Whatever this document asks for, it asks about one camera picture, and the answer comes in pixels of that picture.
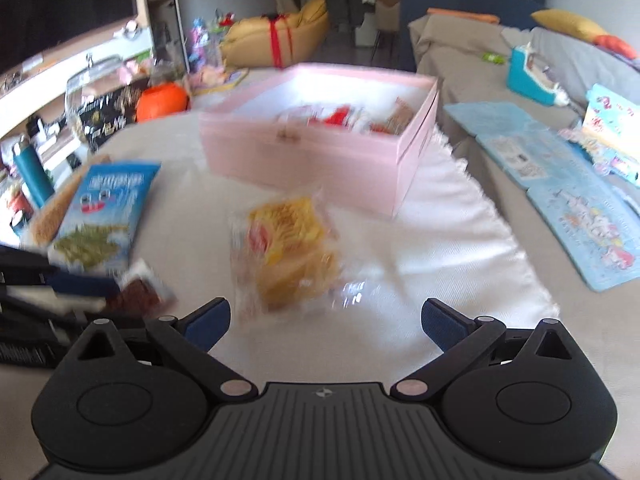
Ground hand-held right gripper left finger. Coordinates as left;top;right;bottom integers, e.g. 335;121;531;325
65;297;254;402

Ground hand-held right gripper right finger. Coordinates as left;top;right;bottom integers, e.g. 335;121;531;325
390;297;574;401

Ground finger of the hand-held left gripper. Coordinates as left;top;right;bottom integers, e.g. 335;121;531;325
49;270;123;297
4;285;109;314

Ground small brown snack packet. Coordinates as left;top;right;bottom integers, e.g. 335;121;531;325
107;259;176;317

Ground yellow clear-wrapped snack packet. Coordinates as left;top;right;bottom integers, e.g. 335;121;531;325
230;190;386;323

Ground pink box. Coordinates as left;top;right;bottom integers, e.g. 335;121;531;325
199;62;443;218

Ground red snack packet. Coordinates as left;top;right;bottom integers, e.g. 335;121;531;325
320;105;353;126

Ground tan snack packet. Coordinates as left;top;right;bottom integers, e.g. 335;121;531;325
27;154;113;248

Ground white woven cloth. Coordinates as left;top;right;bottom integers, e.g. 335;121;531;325
120;120;560;361

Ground blue snack bag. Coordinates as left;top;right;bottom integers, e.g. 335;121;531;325
50;160;162;276

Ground teal bottle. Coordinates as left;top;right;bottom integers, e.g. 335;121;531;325
12;135;55;211

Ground light blue book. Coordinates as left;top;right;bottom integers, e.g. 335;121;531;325
444;101;583;191
527;180;640;293

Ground black printed box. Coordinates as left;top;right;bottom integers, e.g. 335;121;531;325
77;85;146;148

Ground orange pumpkin jar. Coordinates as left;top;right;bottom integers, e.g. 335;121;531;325
136;84;190;123

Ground glass dome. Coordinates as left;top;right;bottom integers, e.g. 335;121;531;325
65;54;126;153

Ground pink paper sheets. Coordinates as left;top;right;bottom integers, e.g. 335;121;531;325
192;67;248;93

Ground teal toy box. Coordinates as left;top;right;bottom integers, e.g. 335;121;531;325
506;42;571;108

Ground colourful toy figures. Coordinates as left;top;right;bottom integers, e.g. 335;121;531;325
187;10;236;68

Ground picture book with pink figures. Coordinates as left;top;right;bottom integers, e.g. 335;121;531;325
582;82;640;181

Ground television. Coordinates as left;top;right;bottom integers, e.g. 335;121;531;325
0;0;140;77

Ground grey sofa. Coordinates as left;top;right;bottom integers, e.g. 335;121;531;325
407;7;640;411

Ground yellow beanbag chair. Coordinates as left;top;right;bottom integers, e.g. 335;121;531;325
220;0;331;68

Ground orange cloth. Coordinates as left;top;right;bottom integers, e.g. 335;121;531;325
427;7;501;25

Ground yellow pillow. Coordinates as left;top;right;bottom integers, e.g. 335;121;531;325
530;8;611;43

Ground orange pillow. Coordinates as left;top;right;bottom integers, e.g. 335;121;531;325
595;34;638;60

